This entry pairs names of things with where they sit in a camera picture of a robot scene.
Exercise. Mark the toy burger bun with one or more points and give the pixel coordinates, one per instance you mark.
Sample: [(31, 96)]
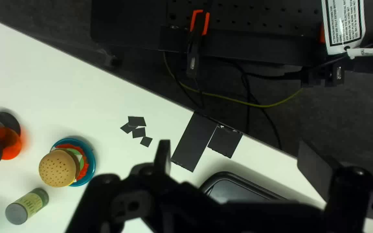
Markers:
[(57, 168)]

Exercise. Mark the small black tape piece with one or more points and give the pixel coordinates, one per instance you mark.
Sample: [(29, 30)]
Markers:
[(146, 141), (137, 120), (137, 132), (125, 127)]

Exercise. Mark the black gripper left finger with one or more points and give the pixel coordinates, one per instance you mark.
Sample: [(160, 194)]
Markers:
[(162, 158)]

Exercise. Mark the black rectangular ridged tray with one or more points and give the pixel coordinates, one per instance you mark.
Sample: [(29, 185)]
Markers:
[(233, 189)]

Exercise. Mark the white warning label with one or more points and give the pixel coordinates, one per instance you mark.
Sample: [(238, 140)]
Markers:
[(343, 23)]

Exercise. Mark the green grey can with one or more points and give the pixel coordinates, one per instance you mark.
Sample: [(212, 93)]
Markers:
[(26, 206)]

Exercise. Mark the orange clamp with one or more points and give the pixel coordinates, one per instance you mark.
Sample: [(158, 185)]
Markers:
[(199, 21)]

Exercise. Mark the teal round plate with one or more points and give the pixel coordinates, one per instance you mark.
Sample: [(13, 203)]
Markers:
[(89, 160)]

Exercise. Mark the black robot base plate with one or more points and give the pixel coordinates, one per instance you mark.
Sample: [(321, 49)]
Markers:
[(246, 30)]

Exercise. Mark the square black tape patch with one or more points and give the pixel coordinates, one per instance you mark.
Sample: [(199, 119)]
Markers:
[(225, 141)]

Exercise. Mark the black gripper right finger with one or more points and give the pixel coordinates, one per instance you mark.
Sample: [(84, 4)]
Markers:
[(316, 168)]

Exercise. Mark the black rectangular card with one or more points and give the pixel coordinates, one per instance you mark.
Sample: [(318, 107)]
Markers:
[(193, 142)]

